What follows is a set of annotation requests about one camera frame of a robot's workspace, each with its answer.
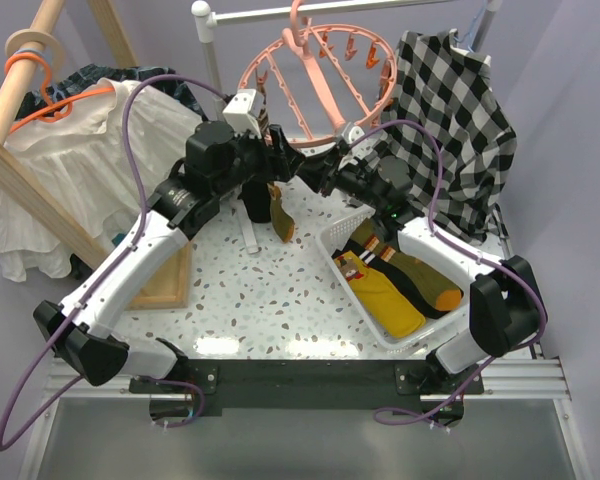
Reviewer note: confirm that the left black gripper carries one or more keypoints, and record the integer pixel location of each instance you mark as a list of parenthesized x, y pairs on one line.
[(279, 161)]

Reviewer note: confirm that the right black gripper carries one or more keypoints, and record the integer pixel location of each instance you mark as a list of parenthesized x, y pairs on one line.
[(322, 171)]

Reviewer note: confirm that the black striped sock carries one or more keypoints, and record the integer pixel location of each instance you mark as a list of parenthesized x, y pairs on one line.
[(256, 198)]

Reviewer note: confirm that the olive orange sock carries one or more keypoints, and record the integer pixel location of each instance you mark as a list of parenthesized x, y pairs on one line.
[(365, 243), (282, 223)]

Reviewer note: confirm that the pink round clip hanger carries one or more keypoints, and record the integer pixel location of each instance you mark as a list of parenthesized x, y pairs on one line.
[(336, 44)]

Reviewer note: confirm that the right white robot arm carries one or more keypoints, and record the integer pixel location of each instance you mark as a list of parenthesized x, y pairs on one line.
[(501, 306)]

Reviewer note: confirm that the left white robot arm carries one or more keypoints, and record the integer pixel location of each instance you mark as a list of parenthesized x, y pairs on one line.
[(217, 161)]

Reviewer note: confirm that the orange clothes hanger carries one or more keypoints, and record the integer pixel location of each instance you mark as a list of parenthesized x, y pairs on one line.
[(53, 111)]

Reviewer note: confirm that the blue clothes hanger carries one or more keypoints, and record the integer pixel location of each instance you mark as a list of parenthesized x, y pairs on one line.
[(466, 38)]

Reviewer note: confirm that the white plastic basket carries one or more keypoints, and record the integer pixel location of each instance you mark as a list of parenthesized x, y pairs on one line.
[(332, 241)]

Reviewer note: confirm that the black white banded sock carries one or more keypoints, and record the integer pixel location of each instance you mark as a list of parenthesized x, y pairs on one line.
[(426, 289)]

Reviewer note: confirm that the black white checkered shirt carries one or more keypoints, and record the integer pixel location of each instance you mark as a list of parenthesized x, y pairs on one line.
[(454, 136)]

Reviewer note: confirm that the yellow sock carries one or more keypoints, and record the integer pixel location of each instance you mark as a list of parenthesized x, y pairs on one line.
[(380, 298)]

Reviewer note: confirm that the teal cloth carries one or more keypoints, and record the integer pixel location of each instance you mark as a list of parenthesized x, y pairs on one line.
[(119, 241)]

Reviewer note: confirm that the white blouse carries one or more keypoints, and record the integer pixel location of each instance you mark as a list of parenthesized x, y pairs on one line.
[(82, 162)]

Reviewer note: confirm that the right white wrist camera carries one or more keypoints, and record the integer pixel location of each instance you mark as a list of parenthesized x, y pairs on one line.
[(361, 150)]

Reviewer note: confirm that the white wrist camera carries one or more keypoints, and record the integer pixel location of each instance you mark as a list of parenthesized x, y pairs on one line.
[(361, 150), (243, 110)]

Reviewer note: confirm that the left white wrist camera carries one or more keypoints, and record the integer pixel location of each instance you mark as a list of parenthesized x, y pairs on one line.
[(243, 110)]

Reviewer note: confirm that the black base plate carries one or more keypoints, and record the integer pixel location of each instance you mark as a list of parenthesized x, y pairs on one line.
[(216, 385)]

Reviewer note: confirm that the white metal clothes rail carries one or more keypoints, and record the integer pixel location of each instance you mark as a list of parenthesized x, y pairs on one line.
[(206, 21)]

